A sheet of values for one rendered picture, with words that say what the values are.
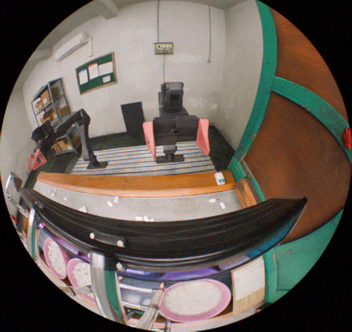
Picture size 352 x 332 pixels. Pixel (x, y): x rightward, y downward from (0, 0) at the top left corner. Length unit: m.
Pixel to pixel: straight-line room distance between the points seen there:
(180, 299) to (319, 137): 0.67
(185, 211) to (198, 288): 0.35
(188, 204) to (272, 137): 0.44
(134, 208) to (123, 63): 2.16
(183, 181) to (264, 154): 0.38
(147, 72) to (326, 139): 2.17
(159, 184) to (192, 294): 0.52
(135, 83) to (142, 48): 0.69
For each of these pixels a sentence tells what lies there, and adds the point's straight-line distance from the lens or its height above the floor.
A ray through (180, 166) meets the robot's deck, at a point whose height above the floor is 0.67.
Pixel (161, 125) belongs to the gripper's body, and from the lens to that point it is 0.24.
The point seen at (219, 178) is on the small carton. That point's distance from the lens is 0.53.
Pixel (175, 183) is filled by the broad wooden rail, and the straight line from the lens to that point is 0.50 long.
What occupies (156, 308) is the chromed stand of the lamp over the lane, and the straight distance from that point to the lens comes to 0.28.
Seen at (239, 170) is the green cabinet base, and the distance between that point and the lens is 0.57.
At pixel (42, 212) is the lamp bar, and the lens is 0.19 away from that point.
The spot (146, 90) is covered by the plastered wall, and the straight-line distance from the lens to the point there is 2.13.
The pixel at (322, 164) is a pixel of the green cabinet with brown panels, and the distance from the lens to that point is 0.36.
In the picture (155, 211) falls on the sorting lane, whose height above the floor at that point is 0.74.
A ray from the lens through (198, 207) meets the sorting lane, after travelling 0.49.
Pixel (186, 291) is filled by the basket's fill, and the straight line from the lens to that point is 0.51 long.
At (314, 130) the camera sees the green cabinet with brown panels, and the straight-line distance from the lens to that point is 0.37.
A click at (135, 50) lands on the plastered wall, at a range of 2.22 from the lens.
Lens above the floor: 1.19
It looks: 44 degrees down
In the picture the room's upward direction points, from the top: straight up
